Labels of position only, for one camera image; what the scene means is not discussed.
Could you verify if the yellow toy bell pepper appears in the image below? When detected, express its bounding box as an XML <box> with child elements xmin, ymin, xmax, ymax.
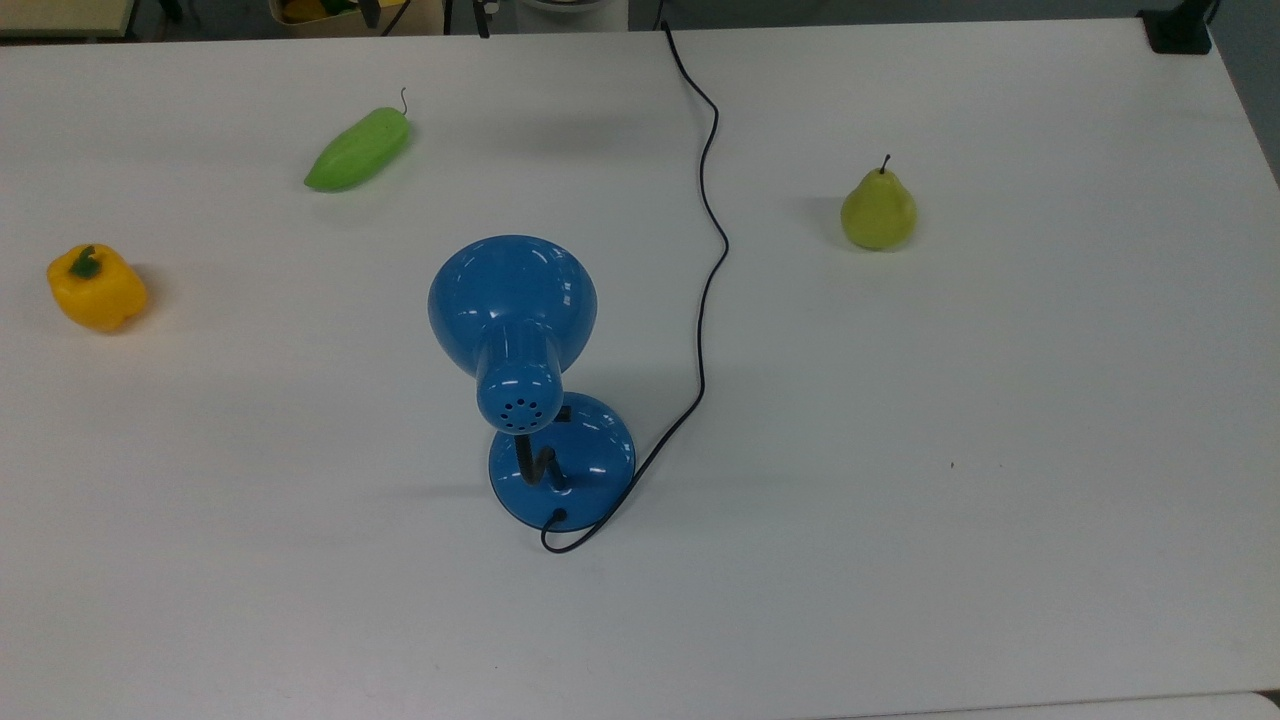
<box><xmin>46</xmin><ymin>243</ymin><xmax>149</xmax><ymax>333</ymax></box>

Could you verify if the black table clamp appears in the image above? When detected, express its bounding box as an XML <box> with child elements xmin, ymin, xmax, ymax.
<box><xmin>1137</xmin><ymin>0</ymin><xmax>1221</xmax><ymax>56</ymax></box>

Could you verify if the white adjacent table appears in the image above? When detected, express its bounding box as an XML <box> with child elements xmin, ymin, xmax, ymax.
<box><xmin>830</xmin><ymin>690</ymin><xmax>1280</xmax><ymax>720</ymax></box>

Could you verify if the wooden desk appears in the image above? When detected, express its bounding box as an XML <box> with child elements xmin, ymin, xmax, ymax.
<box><xmin>0</xmin><ymin>0</ymin><xmax>138</xmax><ymax>41</ymax></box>

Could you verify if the green toy pear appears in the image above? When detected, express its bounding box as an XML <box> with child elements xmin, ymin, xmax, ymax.
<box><xmin>839</xmin><ymin>154</ymin><xmax>919</xmax><ymax>252</ymax></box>

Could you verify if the cardboard box with toys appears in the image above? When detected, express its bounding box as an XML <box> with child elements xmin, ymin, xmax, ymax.
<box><xmin>268</xmin><ymin>0</ymin><xmax>447</xmax><ymax>39</ymax></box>

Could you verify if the black lamp power cable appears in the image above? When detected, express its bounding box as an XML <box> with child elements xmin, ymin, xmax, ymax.
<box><xmin>540</xmin><ymin>20</ymin><xmax>731</xmax><ymax>554</ymax></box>

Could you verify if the blue desk lamp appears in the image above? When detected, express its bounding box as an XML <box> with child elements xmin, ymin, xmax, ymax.
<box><xmin>427</xmin><ymin>234</ymin><xmax>637</xmax><ymax>532</ymax></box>

